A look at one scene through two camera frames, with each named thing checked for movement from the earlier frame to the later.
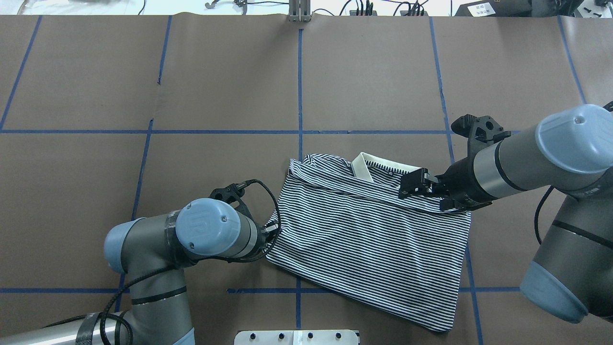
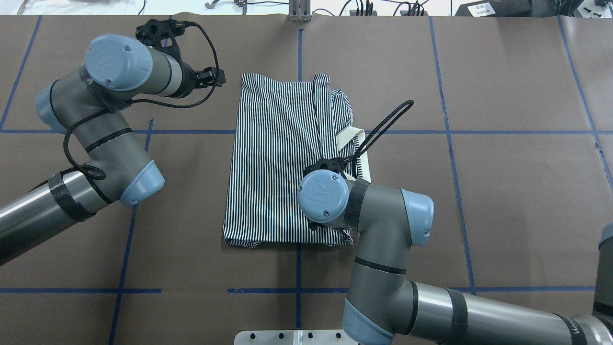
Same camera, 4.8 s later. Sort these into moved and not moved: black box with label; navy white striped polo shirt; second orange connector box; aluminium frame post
Moved: navy white striped polo shirt
Not moved: black box with label; aluminium frame post; second orange connector box
